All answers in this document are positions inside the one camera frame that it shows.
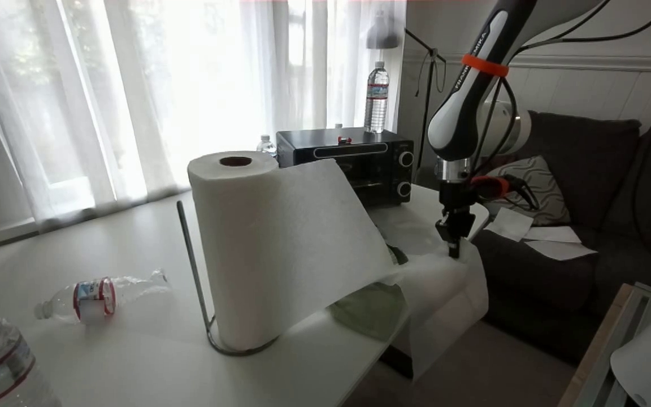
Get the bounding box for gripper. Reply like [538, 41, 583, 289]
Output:
[436, 180, 478, 259]

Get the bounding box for white paper towel roll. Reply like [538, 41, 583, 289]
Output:
[188, 151, 490, 381]

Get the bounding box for green towel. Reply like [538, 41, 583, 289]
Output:
[330, 243, 412, 341]

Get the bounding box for white paper sheet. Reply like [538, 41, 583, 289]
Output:
[483, 207, 535, 243]
[523, 226, 582, 244]
[524, 240, 598, 262]

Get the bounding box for patterned grey cushion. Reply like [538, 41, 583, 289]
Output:
[485, 155, 572, 227]

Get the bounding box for toaster oven door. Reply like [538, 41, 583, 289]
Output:
[334, 155, 398, 206]

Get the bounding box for black toaster oven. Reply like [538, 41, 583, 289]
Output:
[276, 128, 415, 207]

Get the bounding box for black stand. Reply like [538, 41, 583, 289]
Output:
[404, 28, 447, 170]

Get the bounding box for dark grey sofa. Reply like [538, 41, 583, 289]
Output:
[416, 110, 651, 365]

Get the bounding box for tall clear water bottle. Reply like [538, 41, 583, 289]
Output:
[363, 61, 390, 135]

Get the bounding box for grey floor lamp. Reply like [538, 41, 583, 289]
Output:
[366, 10, 401, 51]

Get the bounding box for white sheer curtains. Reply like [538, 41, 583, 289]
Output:
[0, 0, 406, 238]

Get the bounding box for crushed clear plastic bottle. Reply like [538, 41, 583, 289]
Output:
[34, 269, 172, 326]

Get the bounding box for toaster oven door handle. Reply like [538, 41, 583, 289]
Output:
[313, 143, 389, 159]

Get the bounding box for metal wire paper towel holder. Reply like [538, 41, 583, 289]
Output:
[176, 200, 279, 357]

